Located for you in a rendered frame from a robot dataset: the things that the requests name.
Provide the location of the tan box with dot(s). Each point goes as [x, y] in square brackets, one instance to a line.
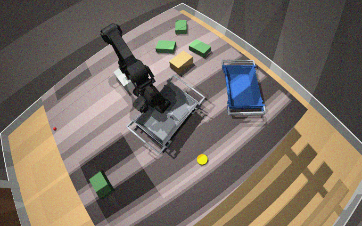
[181, 62]

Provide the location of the yellow ball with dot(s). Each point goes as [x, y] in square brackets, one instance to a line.
[202, 159]

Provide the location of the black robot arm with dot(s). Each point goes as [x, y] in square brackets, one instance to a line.
[133, 69]

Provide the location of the green block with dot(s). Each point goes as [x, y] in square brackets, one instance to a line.
[165, 46]
[181, 26]
[199, 48]
[101, 185]

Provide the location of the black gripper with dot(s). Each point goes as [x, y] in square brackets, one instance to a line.
[161, 107]

